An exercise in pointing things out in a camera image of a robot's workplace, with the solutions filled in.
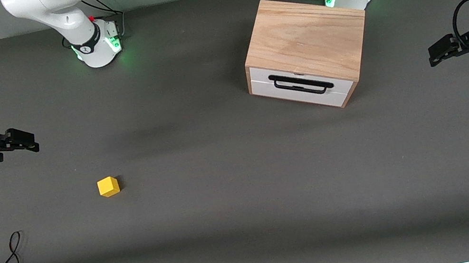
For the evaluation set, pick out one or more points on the grey table mat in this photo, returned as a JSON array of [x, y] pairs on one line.
[[246, 197]]

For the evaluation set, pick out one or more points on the wooden drawer cabinet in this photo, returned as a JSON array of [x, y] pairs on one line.
[[304, 37]]

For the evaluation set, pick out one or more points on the white-fronted wooden drawer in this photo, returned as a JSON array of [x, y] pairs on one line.
[[264, 80]]

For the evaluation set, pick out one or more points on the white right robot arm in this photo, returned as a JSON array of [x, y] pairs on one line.
[[48, 5]]

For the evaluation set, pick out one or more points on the yellow cube block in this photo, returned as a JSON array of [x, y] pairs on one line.
[[107, 186]]

